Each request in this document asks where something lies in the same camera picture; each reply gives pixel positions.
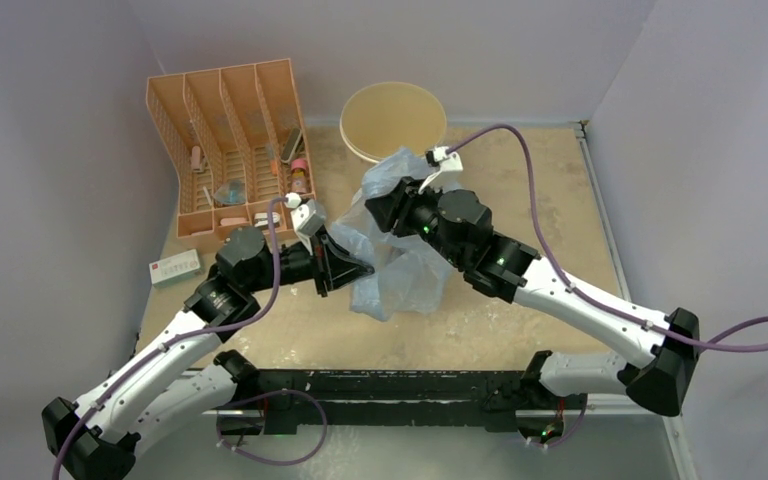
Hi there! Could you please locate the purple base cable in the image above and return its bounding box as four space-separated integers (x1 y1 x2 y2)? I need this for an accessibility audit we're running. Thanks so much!
214 388 330 466

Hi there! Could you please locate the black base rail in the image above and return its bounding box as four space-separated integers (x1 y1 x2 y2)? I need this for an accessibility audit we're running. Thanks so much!
213 351 587 436

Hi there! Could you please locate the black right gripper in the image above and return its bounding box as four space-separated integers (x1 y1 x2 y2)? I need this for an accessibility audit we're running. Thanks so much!
365 177 466 269

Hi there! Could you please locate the pink labelled small bottle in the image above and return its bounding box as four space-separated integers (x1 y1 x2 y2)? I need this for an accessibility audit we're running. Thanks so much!
289 157 310 195

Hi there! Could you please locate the blue correction tape package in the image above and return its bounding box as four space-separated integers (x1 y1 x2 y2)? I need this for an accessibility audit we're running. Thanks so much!
213 179 247 206

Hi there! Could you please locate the light blue plastic trash bag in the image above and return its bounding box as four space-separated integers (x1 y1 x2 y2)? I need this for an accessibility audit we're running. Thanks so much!
328 147 455 322

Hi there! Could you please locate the pink plastic desk organizer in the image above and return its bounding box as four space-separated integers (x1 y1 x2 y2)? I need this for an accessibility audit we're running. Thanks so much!
146 59 317 253

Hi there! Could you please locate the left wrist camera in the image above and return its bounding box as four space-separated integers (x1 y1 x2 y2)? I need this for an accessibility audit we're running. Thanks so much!
284 193 327 240

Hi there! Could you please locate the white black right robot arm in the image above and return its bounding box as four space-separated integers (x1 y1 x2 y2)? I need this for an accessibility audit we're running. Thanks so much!
364 177 700 417

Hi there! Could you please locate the pink eraser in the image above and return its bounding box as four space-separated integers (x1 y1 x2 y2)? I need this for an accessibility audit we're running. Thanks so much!
219 217 246 226

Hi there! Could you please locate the beige plastic trash bin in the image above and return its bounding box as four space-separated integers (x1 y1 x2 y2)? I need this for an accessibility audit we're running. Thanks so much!
339 81 448 164

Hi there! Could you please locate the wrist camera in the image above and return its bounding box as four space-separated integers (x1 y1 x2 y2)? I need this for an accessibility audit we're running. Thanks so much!
284 193 327 240
418 146 463 194

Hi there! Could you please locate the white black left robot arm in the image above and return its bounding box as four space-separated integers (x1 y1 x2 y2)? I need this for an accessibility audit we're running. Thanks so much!
42 227 374 479

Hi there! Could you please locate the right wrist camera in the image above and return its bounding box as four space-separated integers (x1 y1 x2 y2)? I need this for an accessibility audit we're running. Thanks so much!
418 146 463 194

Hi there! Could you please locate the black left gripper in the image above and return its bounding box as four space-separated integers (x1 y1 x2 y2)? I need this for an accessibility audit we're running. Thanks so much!
245 224 373 296

